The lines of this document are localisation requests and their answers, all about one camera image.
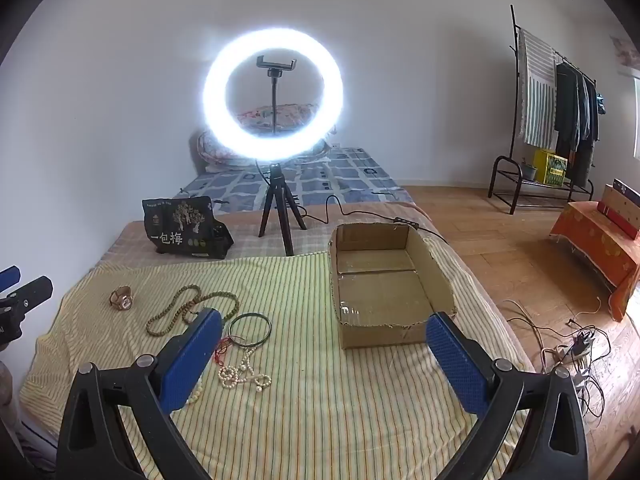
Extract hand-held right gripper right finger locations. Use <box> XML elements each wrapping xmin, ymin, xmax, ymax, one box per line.
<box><xmin>425</xmin><ymin>311</ymin><xmax>590</xmax><ymax>480</ymax></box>

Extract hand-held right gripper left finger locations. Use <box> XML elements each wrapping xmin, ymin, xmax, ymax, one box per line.
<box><xmin>56</xmin><ymin>307</ymin><xmax>223</xmax><ymax>480</ymax></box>

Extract red string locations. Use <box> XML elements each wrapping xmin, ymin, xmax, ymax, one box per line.
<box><xmin>214</xmin><ymin>336</ymin><xmax>247</xmax><ymax>367</ymax></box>

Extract white pearl necklace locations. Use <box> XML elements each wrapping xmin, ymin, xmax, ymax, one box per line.
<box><xmin>218</xmin><ymin>347</ymin><xmax>272</xmax><ymax>391</ymax></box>

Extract brown bead necklace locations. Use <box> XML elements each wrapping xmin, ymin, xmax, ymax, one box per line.
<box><xmin>146</xmin><ymin>284</ymin><xmax>240</xmax><ymax>337</ymax></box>

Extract dark green bangle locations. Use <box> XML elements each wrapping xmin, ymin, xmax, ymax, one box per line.
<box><xmin>228</xmin><ymin>313</ymin><xmax>272</xmax><ymax>347</ymax></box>

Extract brown wristwatch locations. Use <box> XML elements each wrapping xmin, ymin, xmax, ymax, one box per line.
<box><xmin>109</xmin><ymin>285</ymin><xmax>135</xmax><ymax>310</ymax></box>

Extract yellow striped cloth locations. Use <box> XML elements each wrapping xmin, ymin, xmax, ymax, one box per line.
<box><xmin>20</xmin><ymin>254</ymin><xmax>537</xmax><ymax>480</ymax></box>

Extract beige checked bed cover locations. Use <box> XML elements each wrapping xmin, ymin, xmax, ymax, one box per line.
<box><xmin>100</xmin><ymin>202</ymin><xmax>437</xmax><ymax>272</ymax></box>

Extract power strip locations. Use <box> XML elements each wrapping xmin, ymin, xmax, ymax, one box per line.
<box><xmin>570</xmin><ymin>330</ymin><xmax>597</xmax><ymax>362</ymax></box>

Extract black snack bag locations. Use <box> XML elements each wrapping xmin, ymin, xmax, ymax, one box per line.
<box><xmin>142</xmin><ymin>196</ymin><xmax>234</xmax><ymax>261</ymax></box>

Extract orange patterned cloth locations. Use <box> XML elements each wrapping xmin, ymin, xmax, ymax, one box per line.
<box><xmin>549</xmin><ymin>201</ymin><xmax>640</xmax><ymax>322</ymax></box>

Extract black tripod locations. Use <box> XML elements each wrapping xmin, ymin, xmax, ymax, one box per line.
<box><xmin>258</xmin><ymin>161</ymin><xmax>308</xmax><ymax>257</ymax></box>

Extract floral pillow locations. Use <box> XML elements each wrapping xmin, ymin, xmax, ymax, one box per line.
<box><xmin>196</xmin><ymin>103</ymin><xmax>332</xmax><ymax>167</ymax></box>

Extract yellow green box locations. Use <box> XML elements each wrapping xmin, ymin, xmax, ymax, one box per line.
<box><xmin>532</xmin><ymin>147</ymin><xmax>570</xmax><ymax>185</ymax></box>

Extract blue patterned bed sheet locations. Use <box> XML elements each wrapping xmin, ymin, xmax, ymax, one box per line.
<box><xmin>172</xmin><ymin>146</ymin><xmax>416</xmax><ymax>214</ymax></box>

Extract flat printed cardboard box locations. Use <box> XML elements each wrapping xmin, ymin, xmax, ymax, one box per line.
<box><xmin>597</xmin><ymin>178</ymin><xmax>640</xmax><ymax>240</ymax></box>

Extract black clothes rack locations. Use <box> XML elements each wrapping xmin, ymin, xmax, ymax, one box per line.
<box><xmin>488</xmin><ymin>4</ymin><xmax>599</xmax><ymax>216</ymax></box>

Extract striped hanging towel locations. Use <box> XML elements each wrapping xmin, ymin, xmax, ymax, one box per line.
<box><xmin>517</xmin><ymin>28</ymin><xmax>559</xmax><ymax>151</ymax></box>

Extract dark hanging clothes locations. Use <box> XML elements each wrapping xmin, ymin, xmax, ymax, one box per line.
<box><xmin>554</xmin><ymin>59</ymin><xmax>607</xmax><ymax>189</ymax></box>

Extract black phone holder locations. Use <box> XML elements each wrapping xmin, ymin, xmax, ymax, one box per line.
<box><xmin>256</xmin><ymin>54</ymin><xmax>299</xmax><ymax>136</ymax></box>

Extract patterned window curtain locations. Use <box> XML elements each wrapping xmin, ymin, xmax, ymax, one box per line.
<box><xmin>610</xmin><ymin>35</ymin><xmax>640</xmax><ymax>79</ymax></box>

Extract black ring light cable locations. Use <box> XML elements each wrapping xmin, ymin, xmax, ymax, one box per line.
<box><xmin>254</xmin><ymin>159</ymin><xmax>447</xmax><ymax>242</ymax></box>

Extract white ring light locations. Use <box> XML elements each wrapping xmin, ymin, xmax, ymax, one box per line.
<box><xmin>202</xmin><ymin>28</ymin><xmax>344</xmax><ymax>162</ymax></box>

